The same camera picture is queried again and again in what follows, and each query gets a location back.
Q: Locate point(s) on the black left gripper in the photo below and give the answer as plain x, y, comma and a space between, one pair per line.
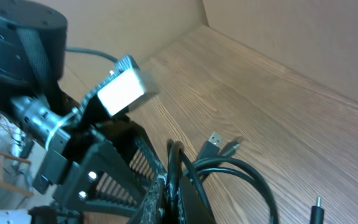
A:
93, 166

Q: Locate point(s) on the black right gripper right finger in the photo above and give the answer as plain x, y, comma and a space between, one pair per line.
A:
190, 208

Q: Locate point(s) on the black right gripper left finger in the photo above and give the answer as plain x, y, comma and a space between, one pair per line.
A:
152, 209

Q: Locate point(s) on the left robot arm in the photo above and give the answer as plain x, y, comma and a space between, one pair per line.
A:
32, 54

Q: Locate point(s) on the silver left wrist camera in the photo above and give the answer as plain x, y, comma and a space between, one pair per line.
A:
128, 88

